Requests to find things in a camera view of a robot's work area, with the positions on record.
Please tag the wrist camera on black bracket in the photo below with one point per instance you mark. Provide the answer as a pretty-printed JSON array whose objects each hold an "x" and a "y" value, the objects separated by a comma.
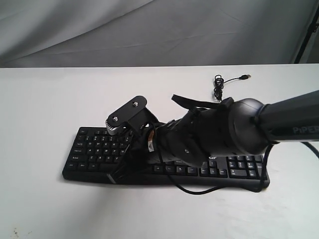
[{"x": 133, "y": 115}]

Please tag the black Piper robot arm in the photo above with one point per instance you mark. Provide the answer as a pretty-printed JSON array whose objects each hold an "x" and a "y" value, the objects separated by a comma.
[{"x": 227, "y": 128}]

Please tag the black tripod stand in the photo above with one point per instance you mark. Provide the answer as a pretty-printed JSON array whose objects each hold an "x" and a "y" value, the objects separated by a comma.
[{"x": 309, "y": 43}]

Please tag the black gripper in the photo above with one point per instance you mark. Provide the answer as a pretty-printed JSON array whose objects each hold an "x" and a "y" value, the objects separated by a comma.
[{"x": 138, "y": 157}]

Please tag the black acer keyboard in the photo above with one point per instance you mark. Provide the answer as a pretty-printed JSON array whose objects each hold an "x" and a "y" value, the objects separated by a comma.
[{"x": 95, "y": 153}]

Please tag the grey backdrop cloth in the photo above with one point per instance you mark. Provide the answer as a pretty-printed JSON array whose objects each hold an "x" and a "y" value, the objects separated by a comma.
[{"x": 135, "y": 33}]

